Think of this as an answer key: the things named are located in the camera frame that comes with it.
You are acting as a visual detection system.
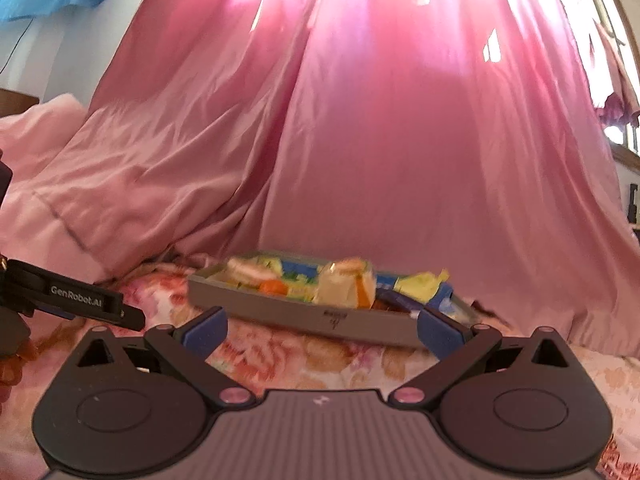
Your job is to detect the dark blue stick sachets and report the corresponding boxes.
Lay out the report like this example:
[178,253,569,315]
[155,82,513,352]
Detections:
[372,287,423,316]

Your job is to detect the small orange mandarin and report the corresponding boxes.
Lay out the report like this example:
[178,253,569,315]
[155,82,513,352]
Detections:
[258,280,288,296]

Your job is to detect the round biscuit pack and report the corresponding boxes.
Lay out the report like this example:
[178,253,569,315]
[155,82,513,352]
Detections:
[226,257,279,286]

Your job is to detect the packaged bread loaf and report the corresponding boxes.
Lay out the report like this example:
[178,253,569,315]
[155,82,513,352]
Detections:
[314,258,376,310]

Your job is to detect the yellow green snack bar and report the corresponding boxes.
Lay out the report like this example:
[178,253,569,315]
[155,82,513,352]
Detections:
[221,273,318,302]

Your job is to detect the pink duvet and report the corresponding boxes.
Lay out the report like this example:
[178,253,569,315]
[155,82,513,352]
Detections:
[1,94,182,283]

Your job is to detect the grey tray with painted liner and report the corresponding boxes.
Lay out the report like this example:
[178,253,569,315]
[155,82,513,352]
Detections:
[188,252,477,348]

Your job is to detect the wooden headboard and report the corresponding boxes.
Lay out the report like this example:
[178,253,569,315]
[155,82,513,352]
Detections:
[0,89,40,117]

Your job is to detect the pink curtain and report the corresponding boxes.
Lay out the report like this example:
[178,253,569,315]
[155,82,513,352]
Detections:
[88,0,639,356]

